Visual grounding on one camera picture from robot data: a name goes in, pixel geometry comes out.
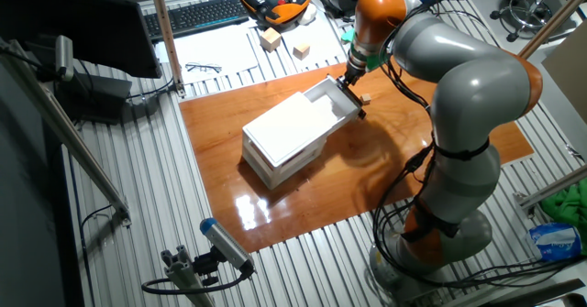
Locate green cloth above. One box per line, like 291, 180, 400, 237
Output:
540, 182, 587, 256

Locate glossy orange wooden board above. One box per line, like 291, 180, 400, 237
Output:
178, 48, 536, 254

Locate blue white plastic bag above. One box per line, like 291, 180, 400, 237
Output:
526, 223, 583, 262

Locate white plastic drawer cabinet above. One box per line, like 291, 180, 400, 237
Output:
241, 91, 338, 192

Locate brown cardboard panel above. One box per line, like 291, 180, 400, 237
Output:
541, 22, 587, 125

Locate plain white paper sheet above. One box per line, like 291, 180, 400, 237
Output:
274, 16, 346, 65

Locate green printed wrist mount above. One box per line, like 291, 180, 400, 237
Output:
341, 26, 392, 73

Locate aluminium profile camera stand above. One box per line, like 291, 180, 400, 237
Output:
160, 245, 215, 307

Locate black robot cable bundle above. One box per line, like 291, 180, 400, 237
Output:
371, 2, 587, 290

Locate black camera cable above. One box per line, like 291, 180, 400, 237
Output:
140, 269, 253, 295

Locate white drawer with black handle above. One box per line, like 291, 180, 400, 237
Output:
302, 74, 368, 137

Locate silver grey depth camera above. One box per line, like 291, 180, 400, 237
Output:
54, 35, 75, 82

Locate black computer monitor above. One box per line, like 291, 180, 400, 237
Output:
0, 0, 162, 80

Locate silver camera with blue cap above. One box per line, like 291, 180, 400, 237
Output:
199, 217, 256, 276

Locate white lower drawer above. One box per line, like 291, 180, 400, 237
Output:
249, 150, 326, 190

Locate printed white paper sheet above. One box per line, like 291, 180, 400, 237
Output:
153, 25, 260, 86

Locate chrome swivel stool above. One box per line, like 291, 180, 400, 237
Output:
489, 0, 581, 42

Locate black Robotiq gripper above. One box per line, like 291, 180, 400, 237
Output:
336, 56, 369, 89

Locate black monitor base box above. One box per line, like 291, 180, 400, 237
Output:
54, 71, 134, 125

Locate black rimmed eyeglasses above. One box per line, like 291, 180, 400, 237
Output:
184, 61, 224, 74

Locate medium wooden cube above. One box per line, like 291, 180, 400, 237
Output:
292, 42, 312, 61

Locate black computer keyboard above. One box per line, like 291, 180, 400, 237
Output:
143, 0, 251, 42

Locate aluminium frame bar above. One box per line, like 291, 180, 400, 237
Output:
516, 0, 587, 61
513, 164, 587, 212
147, 0, 187, 98
0, 38, 133, 228

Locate white egg shaped object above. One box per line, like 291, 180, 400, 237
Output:
297, 3, 318, 27

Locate large wooden cube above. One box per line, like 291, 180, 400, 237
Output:
260, 27, 282, 53

